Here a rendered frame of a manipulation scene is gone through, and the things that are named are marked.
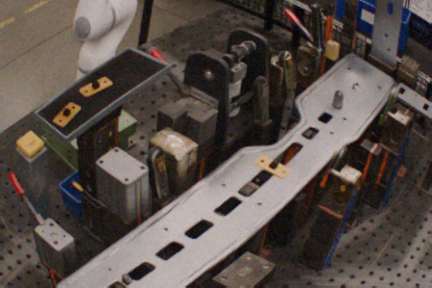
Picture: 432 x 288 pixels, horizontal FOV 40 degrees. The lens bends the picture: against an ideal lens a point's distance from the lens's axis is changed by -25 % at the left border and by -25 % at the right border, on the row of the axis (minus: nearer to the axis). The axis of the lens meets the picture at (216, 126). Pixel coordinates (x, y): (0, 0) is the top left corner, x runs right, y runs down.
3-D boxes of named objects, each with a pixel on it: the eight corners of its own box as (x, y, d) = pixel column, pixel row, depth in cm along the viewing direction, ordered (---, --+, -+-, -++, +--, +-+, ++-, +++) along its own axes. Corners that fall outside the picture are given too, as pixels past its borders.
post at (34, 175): (54, 279, 165) (30, 164, 138) (37, 264, 168) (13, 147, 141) (68, 269, 170) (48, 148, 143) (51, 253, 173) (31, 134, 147)
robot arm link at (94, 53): (69, 66, 198) (81, 0, 183) (104, 40, 211) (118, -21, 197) (96, 80, 194) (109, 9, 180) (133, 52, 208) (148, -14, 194)
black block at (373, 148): (353, 235, 195) (380, 161, 177) (327, 222, 199) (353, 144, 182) (364, 221, 200) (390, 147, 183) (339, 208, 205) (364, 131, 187)
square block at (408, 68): (395, 153, 229) (415, 71, 207) (381, 144, 232) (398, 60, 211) (402, 143, 234) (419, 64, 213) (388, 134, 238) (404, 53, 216)
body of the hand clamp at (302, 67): (299, 154, 223) (316, 57, 202) (281, 144, 226) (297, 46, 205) (308, 145, 227) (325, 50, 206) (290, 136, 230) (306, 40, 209)
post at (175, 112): (166, 240, 188) (174, 117, 164) (151, 231, 190) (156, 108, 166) (177, 232, 191) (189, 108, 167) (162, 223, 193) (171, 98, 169)
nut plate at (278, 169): (291, 170, 170) (292, 167, 169) (283, 179, 167) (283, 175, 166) (262, 155, 173) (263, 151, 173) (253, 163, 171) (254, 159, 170)
